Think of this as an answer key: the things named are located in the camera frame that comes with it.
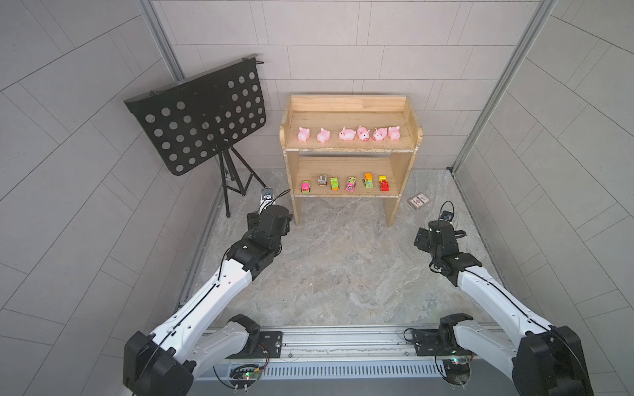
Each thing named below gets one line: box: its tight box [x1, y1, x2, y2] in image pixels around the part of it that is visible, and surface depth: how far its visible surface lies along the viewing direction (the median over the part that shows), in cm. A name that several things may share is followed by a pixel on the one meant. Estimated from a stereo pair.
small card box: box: [408, 193, 431, 209], surface depth 106 cm
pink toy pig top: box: [297, 127, 311, 143], surface depth 70 cm
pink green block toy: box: [345, 175, 357, 194], surface depth 84 cm
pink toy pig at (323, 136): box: [316, 127, 332, 143], surface depth 69 cm
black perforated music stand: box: [123, 54, 268, 218], surface depth 75 cm
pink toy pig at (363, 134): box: [356, 125, 371, 142], surface depth 70 cm
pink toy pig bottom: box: [338, 126, 357, 142], surface depth 70 cm
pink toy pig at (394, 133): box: [387, 125, 401, 141], surface depth 70 cm
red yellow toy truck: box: [378, 174, 391, 192], surface depth 85 cm
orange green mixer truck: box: [362, 172, 374, 189], surface depth 86 cm
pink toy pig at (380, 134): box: [372, 127, 388, 142], surface depth 70 cm
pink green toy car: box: [300, 179, 312, 194], surface depth 84 cm
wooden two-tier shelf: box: [279, 94, 424, 228], surface depth 78 cm
